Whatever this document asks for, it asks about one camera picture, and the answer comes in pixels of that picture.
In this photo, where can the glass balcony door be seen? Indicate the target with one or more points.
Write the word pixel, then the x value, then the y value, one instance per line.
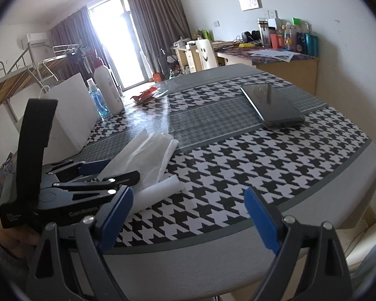
pixel 119 44

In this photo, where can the white foam box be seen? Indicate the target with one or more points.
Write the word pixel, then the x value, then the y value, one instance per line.
pixel 69 116

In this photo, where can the houndstooth tablecloth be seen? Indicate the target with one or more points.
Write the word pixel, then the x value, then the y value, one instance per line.
pixel 238 163

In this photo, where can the black bag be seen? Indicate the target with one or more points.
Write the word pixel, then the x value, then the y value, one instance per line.
pixel 250 36

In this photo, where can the wooden chair with smiley face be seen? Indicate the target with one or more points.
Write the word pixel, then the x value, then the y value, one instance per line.
pixel 204 55

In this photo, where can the white air conditioner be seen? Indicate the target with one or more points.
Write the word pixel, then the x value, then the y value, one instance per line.
pixel 34 40

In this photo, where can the brown curtain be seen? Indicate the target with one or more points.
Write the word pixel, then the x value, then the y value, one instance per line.
pixel 70 31
pixel 156 22

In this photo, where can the person's left hand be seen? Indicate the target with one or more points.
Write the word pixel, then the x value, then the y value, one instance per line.
pixel 18 240

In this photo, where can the dark hanging clothes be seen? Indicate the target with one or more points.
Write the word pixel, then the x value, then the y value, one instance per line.
pixel 80 61

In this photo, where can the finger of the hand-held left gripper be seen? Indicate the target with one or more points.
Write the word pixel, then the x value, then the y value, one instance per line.
pixel 112 180
pixel 94 166

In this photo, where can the blue spray bottle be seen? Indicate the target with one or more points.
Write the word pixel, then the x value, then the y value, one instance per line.
pixel 97 98

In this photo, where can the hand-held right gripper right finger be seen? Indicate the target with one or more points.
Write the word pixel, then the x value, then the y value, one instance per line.
pixel 261 219

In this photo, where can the red box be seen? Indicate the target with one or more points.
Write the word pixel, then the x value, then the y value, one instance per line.
pixel 157 77

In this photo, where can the black smartphone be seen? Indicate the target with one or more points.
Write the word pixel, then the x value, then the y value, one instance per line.
pixel 272 103

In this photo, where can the wooden desk with patterned cover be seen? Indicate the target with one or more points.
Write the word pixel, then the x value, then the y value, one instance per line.
pixel 285 69

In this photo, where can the steel thermos bottle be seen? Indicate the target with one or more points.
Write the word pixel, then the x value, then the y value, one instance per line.
pixel 263 33

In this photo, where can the row of toiletry bottles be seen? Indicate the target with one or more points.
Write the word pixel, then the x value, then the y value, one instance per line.
pixel 297 40

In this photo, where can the double wall socket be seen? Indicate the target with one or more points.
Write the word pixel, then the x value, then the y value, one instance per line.
pixel 271 13

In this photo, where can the white tissue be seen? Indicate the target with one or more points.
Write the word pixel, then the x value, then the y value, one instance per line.
pixel 147 153

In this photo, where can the yellow desk item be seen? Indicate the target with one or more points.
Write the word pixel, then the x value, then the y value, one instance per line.
pixel 247 46

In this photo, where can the white bottle with red cap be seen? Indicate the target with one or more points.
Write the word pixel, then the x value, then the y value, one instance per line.
pixel 108 84

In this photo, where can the red snack packet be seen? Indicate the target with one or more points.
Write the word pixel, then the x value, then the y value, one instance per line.
pixel 144 95

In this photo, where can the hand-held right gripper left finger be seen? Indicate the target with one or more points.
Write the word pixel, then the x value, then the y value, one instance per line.
pixel 117 216

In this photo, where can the white papers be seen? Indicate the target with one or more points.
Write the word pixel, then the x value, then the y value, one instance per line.
pixel 272 55

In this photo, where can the clear plastic wrapper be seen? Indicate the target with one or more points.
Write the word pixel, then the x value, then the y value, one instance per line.
pixel 160 92

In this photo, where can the metal bunk bed with ladder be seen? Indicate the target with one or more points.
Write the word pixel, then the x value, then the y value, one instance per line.
pixel 9 81

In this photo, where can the wooden desk with drawers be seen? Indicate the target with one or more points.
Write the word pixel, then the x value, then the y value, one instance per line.
pixel 185 59

